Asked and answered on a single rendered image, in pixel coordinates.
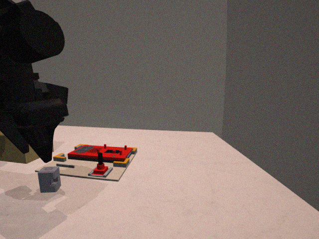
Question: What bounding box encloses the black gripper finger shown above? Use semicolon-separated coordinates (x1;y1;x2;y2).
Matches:
16;117;65;163
0;120;29;154

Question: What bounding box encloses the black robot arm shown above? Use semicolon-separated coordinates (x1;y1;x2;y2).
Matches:
0;0;69;104

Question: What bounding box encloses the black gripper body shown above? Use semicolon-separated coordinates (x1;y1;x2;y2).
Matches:
0;66;69;126

